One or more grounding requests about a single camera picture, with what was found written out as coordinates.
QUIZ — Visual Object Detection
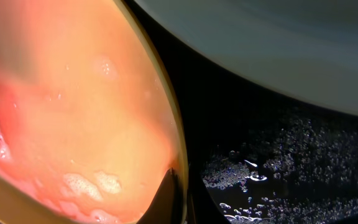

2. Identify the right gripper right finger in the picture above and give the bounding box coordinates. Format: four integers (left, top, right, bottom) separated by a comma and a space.
187, 174, 230, 224

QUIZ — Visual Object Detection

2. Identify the mint plate with red streak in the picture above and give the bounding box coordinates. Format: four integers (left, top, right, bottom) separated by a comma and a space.
135, 0, 358, 116

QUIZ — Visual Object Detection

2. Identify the round black serving tray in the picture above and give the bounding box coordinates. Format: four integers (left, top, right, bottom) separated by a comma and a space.
127, 1, 358, 223

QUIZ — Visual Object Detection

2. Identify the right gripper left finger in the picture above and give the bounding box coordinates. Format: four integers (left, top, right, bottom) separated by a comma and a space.
137, 169, 184, 224

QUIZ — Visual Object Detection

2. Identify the yellow plate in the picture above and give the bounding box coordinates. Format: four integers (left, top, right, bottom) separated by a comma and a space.
0, 0, 188, 223

